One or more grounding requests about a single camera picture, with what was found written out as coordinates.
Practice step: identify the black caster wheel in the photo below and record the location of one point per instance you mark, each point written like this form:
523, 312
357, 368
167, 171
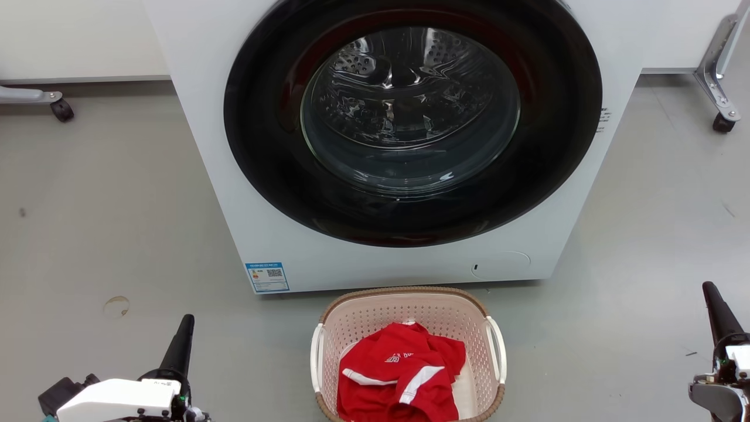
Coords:
723, 123
62, 110

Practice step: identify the beige perforated laundry basket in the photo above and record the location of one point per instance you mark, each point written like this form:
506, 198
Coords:
363, 322

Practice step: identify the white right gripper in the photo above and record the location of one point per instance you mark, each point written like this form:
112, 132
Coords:
737, 360

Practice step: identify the red garment with white stripes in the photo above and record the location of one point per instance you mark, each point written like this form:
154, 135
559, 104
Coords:
404, 375

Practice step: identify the black round washer door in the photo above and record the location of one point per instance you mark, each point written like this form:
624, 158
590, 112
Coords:
263, 146

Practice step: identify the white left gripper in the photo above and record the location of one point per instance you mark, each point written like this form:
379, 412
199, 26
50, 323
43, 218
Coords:
117, 400

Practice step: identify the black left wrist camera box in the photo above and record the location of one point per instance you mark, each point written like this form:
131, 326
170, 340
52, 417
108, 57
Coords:
61, 394

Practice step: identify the grey metal frame leg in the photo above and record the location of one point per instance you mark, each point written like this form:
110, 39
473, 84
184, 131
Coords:
720, 64
23, 95

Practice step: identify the white front-load washing machine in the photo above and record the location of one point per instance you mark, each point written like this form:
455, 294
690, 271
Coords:
193, 117

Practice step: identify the blue energy label sticker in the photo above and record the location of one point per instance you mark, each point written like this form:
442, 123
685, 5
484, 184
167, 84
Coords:
267, 277

